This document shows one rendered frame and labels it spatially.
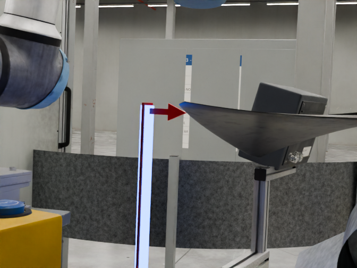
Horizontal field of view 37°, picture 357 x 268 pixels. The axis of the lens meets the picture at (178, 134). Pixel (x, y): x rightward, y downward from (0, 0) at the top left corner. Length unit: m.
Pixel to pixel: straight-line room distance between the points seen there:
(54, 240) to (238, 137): 0.31
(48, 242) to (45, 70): 0.42
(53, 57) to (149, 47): 6.17
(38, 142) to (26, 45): 1.81
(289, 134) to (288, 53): 5.97
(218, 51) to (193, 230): 4.58
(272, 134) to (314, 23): 4.27
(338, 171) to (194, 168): 0.73
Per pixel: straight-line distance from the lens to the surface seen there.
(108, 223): 2.50
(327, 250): 0.67
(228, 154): 6.77
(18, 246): 0.53
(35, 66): 0.91
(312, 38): 4.96
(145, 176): 0.76
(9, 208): 0.56
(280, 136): 0.74
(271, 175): 1.27
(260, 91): 1.29
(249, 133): 0.73
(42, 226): 0.55
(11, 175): 0.89
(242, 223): 2.48
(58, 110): 2.79
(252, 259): 1.21
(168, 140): 6.95
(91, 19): 12.04
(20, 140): 2.61
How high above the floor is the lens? 1.19
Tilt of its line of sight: 3 degrees down
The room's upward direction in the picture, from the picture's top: 2 degrees clockwise
